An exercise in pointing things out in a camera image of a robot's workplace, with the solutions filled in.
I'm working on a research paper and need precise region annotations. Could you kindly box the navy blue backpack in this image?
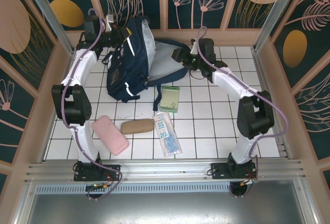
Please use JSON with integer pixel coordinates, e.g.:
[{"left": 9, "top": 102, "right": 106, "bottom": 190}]
[{"left": 103, "top": 16, "right": 191, "bottom": 112}]

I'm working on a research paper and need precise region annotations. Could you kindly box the green notebook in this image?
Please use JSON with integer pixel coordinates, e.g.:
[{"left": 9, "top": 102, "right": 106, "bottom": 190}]
[{"left": 159, "top": 85, "right": 180, "bottom": 114}]

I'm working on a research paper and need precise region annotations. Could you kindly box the clear pack of blue pens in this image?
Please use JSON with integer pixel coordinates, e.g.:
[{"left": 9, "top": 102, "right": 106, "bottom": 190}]
[{"left": 151, "top": 111, "right": 184, "bottom": 158}]

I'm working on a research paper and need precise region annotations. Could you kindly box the tan fabric glasses case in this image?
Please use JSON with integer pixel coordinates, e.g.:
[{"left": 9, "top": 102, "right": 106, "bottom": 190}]
[{"left": 120, "top": 118, "right": 155, "bottom": 135}]

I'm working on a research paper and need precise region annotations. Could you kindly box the pink pencil case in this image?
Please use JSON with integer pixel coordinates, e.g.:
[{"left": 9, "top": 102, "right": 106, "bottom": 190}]
[{"left": 92, "top": 115, "right": 129, "bottom": 156}]

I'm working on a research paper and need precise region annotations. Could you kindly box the grey metal sheet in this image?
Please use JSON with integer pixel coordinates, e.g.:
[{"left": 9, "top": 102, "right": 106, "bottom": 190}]
[{"left": 25, "top": 193, "right": 307, "bottom": 224}]

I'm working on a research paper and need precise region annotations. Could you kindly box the aluminium frame post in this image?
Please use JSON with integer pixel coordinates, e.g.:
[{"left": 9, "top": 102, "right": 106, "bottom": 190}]
[
  {"left": 252, "top": 0, "right": 301, "bottom": 53},
  {"left": 22, "top": 0, "right": 76, "bottom": 55}
]

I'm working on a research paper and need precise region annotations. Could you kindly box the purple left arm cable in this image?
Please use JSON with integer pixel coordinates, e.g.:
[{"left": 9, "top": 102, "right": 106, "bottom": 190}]
[{"left": 61, "top": 9, "right": 123, "bottom": 201}]

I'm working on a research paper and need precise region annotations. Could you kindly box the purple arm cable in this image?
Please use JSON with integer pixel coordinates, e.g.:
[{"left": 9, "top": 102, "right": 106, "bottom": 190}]
[
  {"left": 61, "top": 9, "right": 123, "bottom": 201},
  {"left": 195, "top": 27, "right": 288, "bottom": 199}
]

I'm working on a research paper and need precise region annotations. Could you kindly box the aluminium side rail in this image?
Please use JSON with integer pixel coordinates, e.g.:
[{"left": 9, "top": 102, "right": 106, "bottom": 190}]
[{"left": 251, "top": 48, "right": 293, "bottom": 161}]

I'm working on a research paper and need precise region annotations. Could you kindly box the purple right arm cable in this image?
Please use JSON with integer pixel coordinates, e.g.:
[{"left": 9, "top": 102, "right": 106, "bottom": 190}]
[{"left": 195, "top": 27, "right": 288, "bottom": 199}]

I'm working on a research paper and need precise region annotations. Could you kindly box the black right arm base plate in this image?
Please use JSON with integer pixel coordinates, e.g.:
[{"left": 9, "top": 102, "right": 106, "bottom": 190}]
[{"left": 210, "top": 161, "right": 258, "bottom": 181}]

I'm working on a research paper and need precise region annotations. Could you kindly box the aluminium mounting rail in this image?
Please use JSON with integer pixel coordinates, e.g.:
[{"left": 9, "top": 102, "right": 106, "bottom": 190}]
[{"left": 24, "top": 158, "right": 307, "bottom": 183}]

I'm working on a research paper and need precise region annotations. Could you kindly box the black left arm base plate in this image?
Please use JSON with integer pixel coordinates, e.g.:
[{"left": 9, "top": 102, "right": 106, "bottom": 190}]
[{"left": 73, "top": 163, "right": 122, "bottom": 182}]

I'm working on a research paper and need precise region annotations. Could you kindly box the slotted metal cable tray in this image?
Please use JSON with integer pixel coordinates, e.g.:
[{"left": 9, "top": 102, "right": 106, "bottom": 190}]
[{"left": 35, "top": 182, "right": 302, "bottom": 195}]

